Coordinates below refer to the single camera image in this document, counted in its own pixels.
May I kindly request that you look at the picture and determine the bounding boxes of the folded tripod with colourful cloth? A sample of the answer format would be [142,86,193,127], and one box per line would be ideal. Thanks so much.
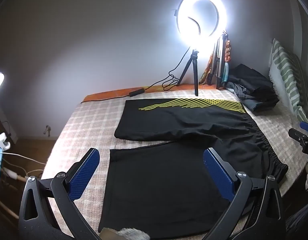
[198,34,232,85]

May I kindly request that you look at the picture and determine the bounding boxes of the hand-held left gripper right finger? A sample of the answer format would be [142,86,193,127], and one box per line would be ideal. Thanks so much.
[203,147,286,240]

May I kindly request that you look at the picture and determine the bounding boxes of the white ring light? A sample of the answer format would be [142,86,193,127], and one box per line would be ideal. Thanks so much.
[173,0,228,48]

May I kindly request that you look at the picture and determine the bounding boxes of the black cable with inline switch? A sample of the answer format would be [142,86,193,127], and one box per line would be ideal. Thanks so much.
[81,47,192,103]

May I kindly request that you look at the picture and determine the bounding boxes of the grey fuzzy cloth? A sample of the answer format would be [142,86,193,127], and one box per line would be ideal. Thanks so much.
[100,227,151,240]

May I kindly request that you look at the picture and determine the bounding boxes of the white clip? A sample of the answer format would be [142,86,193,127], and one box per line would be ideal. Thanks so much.
[0,132,10,153]

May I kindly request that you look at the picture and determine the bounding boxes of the folded silver tripod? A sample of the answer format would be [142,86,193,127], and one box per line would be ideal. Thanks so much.
[208,31,229,90]

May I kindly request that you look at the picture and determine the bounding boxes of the beige plaid blanket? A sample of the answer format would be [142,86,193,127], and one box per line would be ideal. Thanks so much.
[40,90,308,240]

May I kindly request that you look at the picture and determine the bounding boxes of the black pants with yellow lines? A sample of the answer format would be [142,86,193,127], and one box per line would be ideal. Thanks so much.
[98,98,289,240]

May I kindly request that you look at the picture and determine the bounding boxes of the white cable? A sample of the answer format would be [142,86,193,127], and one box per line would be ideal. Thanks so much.
[0,151,47,180]

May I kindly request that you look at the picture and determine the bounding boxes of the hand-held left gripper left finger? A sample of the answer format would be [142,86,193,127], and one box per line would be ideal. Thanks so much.
[19,147,102,240]

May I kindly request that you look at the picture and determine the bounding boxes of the small black tripod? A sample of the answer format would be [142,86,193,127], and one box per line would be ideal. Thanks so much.
[176,49,200,97]

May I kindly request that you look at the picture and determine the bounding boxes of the stack of folded dark clothes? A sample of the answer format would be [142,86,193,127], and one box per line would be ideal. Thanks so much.
[225,64,281,112]

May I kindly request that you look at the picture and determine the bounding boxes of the olive striped pillow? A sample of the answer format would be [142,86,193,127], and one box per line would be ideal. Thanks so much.
[288,51,308,110]

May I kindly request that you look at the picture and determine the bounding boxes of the green striped pillow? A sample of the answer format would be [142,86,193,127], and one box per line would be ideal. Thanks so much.
[269,38,308,130]

